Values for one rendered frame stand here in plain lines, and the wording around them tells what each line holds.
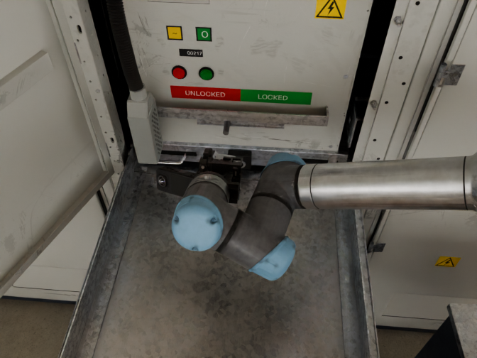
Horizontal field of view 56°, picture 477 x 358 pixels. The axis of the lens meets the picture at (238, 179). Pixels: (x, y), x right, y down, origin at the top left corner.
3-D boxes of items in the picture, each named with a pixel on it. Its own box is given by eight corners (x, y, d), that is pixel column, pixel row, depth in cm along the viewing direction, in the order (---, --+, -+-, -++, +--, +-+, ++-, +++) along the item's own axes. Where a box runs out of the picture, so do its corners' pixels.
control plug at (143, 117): (157, 165, 106) (146, 107, 93) (138, 164, 106) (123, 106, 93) (164, 142, 111) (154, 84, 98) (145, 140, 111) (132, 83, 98)
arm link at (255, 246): (309, 217, 73) (251, 183, 72) (289, 276, 66) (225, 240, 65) (287, 235, 79) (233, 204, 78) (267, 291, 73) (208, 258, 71)
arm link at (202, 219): (208, 266, 66) (157, 237, 65) (217, 233, 77) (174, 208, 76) (236, 225, 64) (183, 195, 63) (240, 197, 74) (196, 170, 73)
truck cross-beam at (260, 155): (343, 170, 116) (348, 155, 112) (138, 158, 119) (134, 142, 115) (342, 157, 120) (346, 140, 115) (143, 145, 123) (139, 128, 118)
